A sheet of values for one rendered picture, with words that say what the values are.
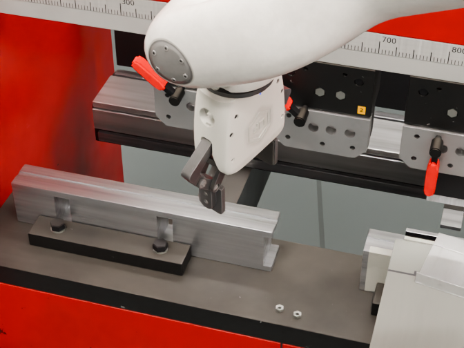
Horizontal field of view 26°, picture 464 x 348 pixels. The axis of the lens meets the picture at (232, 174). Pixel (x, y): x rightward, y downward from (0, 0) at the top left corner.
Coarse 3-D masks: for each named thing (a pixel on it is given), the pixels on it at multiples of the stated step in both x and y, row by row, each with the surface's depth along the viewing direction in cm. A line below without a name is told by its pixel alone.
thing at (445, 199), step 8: (440, 176) 160; (448, 176) 160; (456, 176) 159; (440, 184) 161; (448, 184) 161; (456, 184) 160; (440, 192) 162; (448, 192) 162; (456, 192) 161; (432, 200) 165; (440, 200) 164; (448, 200) 164; (456, 200) 163
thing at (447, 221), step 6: (444, 204) 176; (450, 204) 176; (444, 210) 175; (450, 210) 175; (456, 210) 175; (462, 210) 175; (444, 216) 173; (450, 216) 173; (456, 216) 173; (462, 216) 173; (444, 222) 172; (450, 222) 172; (456, 222) 172; (444, 228) 172; (450, 228) 172; (456, 228) 171
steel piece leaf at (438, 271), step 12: (432, 252) 167; (444, 252) 167; (456, 252) 167; (432, 264) 165; (444, 264) 165; (456, 264) 165; (420, 276) 160; (432, 276) 162; (444, 276) 162; (456, 276) 162; (444, 288) 160; (456, 288) 158
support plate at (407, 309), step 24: (408, 264) 165; (384, 288) 161; (408, 288) 161; (432, 288) 161; (384, 312) 157; (408, 312) 157; (432, 312) 157; (456, 312) 157; (384, 336) 153; (408, 336) 153; (432, 336) 153; (456, 336) 153
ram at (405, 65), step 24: (0, 0) 160; (168, 0) 151; (96, 24) 157; (120, 24) 156; (144, 24) 155; (384, 24) 143; (408, 24) 142; (432, 24) 141; (456, 24) 140; (408, 72) 147; (432, 72) 146; (456, 72) 145
